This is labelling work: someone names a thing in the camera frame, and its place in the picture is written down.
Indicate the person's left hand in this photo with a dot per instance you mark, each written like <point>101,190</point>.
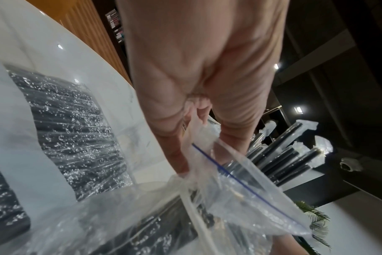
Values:
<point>203,49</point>

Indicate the person's right hand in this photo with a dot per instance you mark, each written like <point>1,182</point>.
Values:
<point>288,246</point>

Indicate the clear zip bag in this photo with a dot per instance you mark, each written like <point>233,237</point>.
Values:
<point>27,154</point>
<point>235,199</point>

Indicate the bundle of black straws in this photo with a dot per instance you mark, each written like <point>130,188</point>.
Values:
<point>285,159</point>

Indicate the green palm plant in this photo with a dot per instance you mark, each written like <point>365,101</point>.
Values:
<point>317,221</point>

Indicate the long black bookshelf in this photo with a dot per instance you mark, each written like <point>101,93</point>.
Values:
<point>115,27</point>

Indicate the square ceiling light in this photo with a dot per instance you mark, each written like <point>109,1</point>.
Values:
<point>298,109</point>

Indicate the white dome camera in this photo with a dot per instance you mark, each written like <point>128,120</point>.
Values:
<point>350,164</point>

